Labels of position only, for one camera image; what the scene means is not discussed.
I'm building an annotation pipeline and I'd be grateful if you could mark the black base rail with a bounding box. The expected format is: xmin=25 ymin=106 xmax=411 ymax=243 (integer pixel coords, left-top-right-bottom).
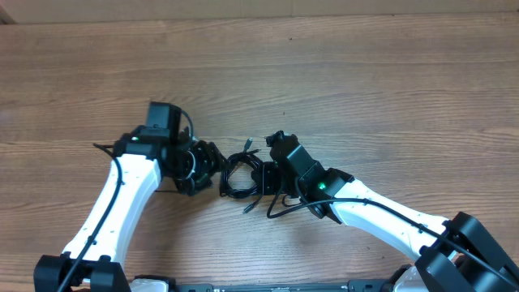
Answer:
xmin=175 ymin=279 xmax=394 ymax=292

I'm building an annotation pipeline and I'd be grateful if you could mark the black USB cable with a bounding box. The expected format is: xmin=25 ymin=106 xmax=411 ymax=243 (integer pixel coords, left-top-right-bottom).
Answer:
xmin=219 ymin=137 xmax=264 ymax=215

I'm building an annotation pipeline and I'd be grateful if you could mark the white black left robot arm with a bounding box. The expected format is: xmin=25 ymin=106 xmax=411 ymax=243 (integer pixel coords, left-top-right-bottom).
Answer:
xmin=33 ymin=101 xmax=225 ymax=292

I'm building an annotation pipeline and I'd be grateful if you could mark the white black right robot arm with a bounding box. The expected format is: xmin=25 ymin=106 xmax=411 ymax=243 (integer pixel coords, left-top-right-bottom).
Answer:
xmin=265 ymin=131 xmax=518 ymax=292

